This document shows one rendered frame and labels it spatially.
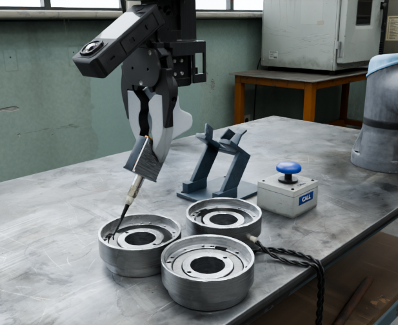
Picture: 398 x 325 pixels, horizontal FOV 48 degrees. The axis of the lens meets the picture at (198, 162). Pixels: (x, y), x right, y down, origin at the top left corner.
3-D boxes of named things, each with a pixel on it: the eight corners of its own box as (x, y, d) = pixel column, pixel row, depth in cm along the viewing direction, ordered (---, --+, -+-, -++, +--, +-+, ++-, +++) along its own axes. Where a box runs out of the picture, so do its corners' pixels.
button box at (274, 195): (293, 219, 69) (294, 189, 68) (256, 206, 74) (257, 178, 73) (320, 204, 75) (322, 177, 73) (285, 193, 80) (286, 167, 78)
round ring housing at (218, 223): (171, 236, 64) (170, 210, 63) (224, 216, 71) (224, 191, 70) (222, 265, 57) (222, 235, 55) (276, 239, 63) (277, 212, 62)
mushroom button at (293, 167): (290, 198, 71) (292, 168, 69) (269, 192, 74) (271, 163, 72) (304, 192, 73) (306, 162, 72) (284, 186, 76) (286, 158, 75)
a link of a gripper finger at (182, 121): (202, 156, 60) (196, 86, 58) (168, 166, 56) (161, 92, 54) (186, 154, 62) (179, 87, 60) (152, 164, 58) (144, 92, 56)
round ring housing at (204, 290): (236, 325, 45) (237, 289, 44) (145, 302, 49) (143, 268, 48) (264, 273, 55) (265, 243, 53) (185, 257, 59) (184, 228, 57)
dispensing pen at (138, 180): (94, 229, 57) (148, 109, 59) (118, 236, 60) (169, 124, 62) (104, 234, 55) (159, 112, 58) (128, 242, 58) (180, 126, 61)
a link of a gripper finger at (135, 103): (175, 151, 64) (177, 86, 61) (142, 160, 60) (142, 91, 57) (160, 145, 66) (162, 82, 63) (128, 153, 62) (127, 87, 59)
